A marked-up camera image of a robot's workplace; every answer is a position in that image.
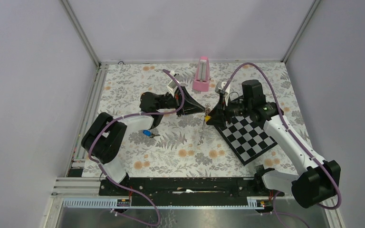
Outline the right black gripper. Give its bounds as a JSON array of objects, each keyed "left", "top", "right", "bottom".
[{"left": 206, "top": 94, "right": 252, "bottom": 129}]

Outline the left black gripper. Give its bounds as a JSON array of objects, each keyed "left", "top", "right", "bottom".
[{"left": 157, "top": 85, "right": 205, "bottom": 117}]

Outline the yellow tagged key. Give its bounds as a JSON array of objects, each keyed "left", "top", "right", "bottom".
[{"left": 204, "top": 115, "right": 211, "bottom": 122}]

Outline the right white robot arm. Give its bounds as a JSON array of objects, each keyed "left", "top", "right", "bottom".
[{"left": 205, "top": 80, "right": 341, "bottom": 208}]

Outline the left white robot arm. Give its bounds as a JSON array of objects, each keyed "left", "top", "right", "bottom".
[{"left": 81, "top": 86, "right": 205, "bottom": 195}]

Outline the pink metronome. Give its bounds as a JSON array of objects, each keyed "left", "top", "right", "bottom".
[{"left": 192, "top": 56, "right": 210, "bottom": 92}]

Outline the black white chessboard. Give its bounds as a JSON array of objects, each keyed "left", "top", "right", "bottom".
[{"left": 216, "top": 116, "right": 277, "bottom": 166}]

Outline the floral patterned table mat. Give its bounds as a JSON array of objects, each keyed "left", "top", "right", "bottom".
[{"left": 97, "top": 62, "right": 310, "bottom": 177}]

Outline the blue tagged key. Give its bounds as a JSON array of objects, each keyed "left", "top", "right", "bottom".
[{"left": 142, "top": 130, "right": 160, "bottom": 138}]

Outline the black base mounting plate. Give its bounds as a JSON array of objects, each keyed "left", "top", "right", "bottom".
[{"left": 98, "top": 177, "right": 276, "bottom": 208}]

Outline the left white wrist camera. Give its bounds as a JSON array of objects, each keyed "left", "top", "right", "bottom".
[{"left": 167, "top": 74, "right": 180, "bottom": 97}]

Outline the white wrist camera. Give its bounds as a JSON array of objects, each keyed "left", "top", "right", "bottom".
[
  {"left": 215, "top": 81, "right": 230, "bottom": 101},
  {"left": 167, "top": 74, "right": 180, "bottom": 97}
]

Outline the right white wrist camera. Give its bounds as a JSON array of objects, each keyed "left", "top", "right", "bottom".
[{"left": 215, "top": 81, "right": 230, "bottom": 101}]

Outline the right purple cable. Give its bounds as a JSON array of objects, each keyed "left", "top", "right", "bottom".
[{"left": 221, "top": 62, "right": 342, "bottom": 228}]

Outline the purple cable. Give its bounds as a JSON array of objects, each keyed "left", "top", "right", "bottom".
[
  {"left": 87, "top": 69, "right": 186, "bottom": 227},
  {"left": 221, "top": 62, "right": 342, "bottom": 228}
]

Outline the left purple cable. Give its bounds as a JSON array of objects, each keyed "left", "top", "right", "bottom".
[{"left": 87, "top": 69, "right": 186, "bottom": 227}]

